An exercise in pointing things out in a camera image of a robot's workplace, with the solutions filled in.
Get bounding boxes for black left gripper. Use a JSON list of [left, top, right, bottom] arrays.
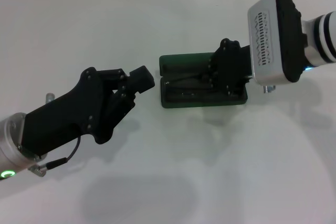
[[20, 67, 156, 157]]

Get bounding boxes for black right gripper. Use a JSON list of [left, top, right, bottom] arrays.
[[199, 38, 254, 95]]

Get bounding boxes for black thin-frame glasses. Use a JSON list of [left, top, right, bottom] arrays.
[[163, 73, 221, 98]]

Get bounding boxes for green glasses case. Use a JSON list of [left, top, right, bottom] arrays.
[[159, 52, 249, 109]]

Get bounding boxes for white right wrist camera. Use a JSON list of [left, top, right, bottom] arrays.
[[247, 0, 308, 85]]

